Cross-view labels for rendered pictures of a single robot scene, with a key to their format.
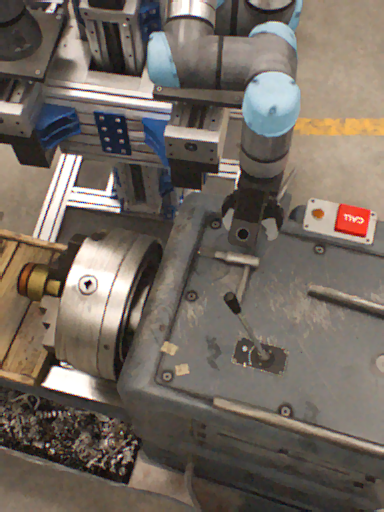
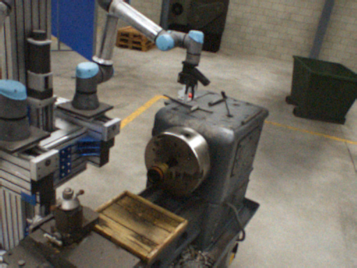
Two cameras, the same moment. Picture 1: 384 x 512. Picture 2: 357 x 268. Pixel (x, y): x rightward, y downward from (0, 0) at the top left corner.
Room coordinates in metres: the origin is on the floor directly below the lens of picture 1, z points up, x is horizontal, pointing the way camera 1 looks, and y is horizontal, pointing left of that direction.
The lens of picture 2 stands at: (0.25, 1.63, 1.88)
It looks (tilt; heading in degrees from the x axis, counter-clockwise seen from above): 25 degrees down; 280
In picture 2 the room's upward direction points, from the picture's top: 9 degrees clockwise
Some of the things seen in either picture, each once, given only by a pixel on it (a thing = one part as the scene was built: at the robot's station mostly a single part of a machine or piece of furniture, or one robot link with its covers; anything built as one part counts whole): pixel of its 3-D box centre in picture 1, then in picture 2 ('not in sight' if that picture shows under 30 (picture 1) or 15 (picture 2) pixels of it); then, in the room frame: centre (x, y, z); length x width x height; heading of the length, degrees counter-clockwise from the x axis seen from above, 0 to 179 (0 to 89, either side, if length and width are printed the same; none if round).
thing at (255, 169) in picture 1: (261, 152); (192, 58); (0.55, -0.11, 1.52); 0.08 x 0.08 x 0.05
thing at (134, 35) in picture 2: not in sight; (138, 38); (3.40, -7.59, 0.22); 1.25 x 0.86 x 0.44; 90
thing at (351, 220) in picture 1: (352, 221); not in sight; (0.57, -0.31, 1.26); 0.06 x 0.06 x 0.02; 72
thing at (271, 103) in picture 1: (269, 116); (194, 42); (0.55, -0.11, 1.60); 0.09 x 0.08 x 0.11; 173
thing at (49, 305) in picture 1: (59, 329); (184, 173); (0.43, 0.28, 1.08); 0.12 x 0.11 x 0.05; 162
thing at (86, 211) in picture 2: not in sight; (73, 227); (0.75, 0.71, 0.99); 0.20 x 0.10 x 0.05; 72
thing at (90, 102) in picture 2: not in sight; (86, 97); (1.09, -0.04, 1.21); 0.15 x 0.15 x 0.10
